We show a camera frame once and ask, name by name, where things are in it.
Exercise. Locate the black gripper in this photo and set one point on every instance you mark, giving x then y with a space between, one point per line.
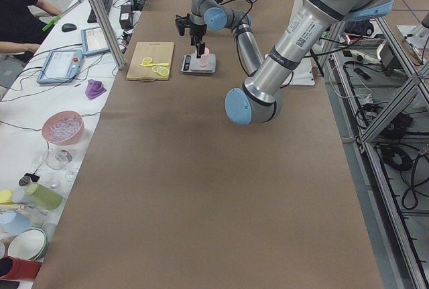
196 30

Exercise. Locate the pink plastic cup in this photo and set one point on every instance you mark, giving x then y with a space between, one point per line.
204 60

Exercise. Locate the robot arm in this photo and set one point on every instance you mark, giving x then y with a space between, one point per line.
215 15
259 99

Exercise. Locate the silver kitchen scale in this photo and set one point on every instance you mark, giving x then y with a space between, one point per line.
190 64

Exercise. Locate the green cup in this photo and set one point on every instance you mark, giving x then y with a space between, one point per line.
45 197

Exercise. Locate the yellow cup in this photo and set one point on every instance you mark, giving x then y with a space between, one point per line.
6 197

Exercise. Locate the light blue cup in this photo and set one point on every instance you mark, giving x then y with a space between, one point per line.
14 222

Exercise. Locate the red cup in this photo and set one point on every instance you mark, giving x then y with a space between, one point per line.
13 268

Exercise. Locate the yellow plastic knife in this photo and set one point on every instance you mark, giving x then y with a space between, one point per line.
155 64

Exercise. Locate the bamboo cutting board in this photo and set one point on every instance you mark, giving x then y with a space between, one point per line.
159 51

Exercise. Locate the lemon slice front left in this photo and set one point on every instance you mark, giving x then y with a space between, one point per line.
161 70

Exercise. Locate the teach pendant far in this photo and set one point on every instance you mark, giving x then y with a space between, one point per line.
93 41

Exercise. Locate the teach pendant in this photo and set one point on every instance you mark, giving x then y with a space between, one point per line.
93 41
60 66

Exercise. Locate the black computer mouse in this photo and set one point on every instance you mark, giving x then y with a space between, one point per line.
68 27

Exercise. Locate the teach pendant near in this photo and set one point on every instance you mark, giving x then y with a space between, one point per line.
60 66

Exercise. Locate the pink bowl with ice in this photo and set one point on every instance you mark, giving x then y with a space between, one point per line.
63 128

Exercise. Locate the seated person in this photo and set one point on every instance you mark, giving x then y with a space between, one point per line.
21 31

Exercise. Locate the wine glass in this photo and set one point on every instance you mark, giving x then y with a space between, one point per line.
61 160

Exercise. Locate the white green bowl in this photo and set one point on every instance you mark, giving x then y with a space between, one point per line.
30 245

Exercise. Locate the aluminium frame post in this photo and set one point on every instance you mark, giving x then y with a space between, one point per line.
105 24

